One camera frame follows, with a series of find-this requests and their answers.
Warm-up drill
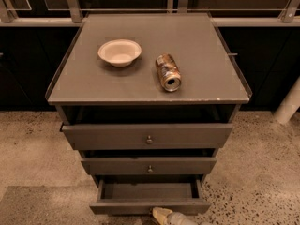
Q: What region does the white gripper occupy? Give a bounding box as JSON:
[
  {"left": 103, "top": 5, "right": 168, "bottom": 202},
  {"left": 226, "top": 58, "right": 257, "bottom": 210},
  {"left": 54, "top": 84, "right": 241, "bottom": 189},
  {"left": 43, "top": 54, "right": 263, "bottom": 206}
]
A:
[{"left": 152, "top": 207, "right": 213, "bottom": 225}]

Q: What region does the grey bottom drawer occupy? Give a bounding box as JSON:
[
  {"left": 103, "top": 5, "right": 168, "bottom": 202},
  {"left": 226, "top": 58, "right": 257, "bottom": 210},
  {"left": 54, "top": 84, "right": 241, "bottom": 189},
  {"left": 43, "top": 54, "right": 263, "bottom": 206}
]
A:
[{"left": 90, "top": 179, "right": 210, "bottom": 216}]

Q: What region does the grey drawer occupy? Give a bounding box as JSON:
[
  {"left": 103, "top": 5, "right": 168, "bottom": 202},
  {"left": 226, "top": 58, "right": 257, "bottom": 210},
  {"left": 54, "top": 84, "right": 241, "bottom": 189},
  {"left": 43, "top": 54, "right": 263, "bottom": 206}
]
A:
[
  {"left": 90, "top": 179, "right": 210, "bottom": 216},
  {"left": 62, "top": 123, "right": 233, "bottom": 150},
  {"left": 82, "top": 157, "right": 217, "bottom": 175}
]

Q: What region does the grey middle drawer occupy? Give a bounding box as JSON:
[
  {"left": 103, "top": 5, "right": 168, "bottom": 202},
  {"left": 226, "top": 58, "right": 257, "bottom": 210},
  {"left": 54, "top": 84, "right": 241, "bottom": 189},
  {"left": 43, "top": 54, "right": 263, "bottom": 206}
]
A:
[{"left": 82, "top": 157, "right": 217, "bottom": 175}]

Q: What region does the grey top drawer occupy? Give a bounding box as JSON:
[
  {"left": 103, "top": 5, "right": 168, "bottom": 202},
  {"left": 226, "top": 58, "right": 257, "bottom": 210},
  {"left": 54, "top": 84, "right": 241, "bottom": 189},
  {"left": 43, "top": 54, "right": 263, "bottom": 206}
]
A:
[{"left": 62, "top": 123, "right": 233, "bottom": 150}]

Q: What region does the grey drawer cabinet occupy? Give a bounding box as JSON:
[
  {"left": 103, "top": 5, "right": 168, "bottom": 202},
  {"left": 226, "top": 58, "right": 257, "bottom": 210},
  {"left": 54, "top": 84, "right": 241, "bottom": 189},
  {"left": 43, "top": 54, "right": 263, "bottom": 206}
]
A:
[{"left": 45, "top": 12, "right": 253, "bottom": 186}]

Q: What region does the crushed soda can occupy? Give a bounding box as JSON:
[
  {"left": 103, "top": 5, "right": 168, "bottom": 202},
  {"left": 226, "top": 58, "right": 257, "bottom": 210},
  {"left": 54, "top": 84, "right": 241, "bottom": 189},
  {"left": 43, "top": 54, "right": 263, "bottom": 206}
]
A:
[{"left": 156, "top": 53, "right": 182, "bottom": 92}]

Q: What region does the white paper bowl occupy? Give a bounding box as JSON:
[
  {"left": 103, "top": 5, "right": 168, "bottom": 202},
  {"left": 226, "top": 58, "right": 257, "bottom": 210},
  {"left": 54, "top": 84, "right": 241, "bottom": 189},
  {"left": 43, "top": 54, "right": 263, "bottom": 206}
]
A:
[{"left": 97, "top": 39, "right": 142, "bottom": 68}]

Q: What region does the white pipe post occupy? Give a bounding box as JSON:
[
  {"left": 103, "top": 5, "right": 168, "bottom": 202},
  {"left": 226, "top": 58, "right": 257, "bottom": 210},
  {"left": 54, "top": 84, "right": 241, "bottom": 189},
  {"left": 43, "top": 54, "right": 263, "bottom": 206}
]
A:
[{"left": 274, "top": 77, "right": 300, "bottom": 124}]

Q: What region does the metal window frame railing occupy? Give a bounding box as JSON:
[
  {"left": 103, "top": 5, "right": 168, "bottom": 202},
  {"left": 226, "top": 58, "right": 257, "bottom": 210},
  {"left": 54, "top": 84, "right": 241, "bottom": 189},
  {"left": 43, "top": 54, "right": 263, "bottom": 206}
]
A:
[{"left": 0, "top": 0, "right": 300, "bottom": 27}]

